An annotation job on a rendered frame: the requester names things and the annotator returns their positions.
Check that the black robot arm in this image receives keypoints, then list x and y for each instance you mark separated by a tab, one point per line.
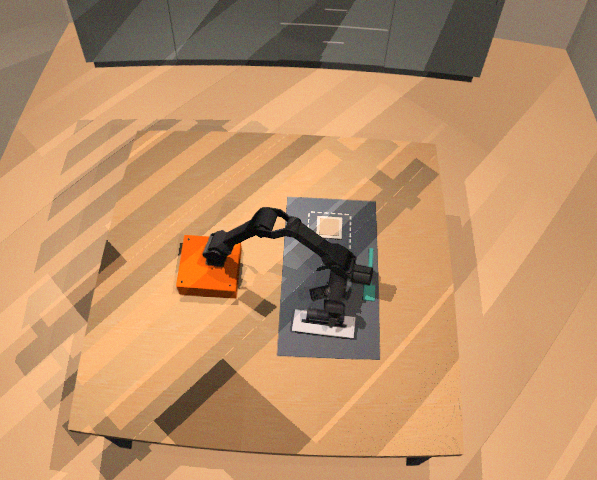
336	257

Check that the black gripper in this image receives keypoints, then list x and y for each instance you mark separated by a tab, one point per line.
335	307

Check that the beige square tile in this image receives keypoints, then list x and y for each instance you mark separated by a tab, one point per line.
329	227

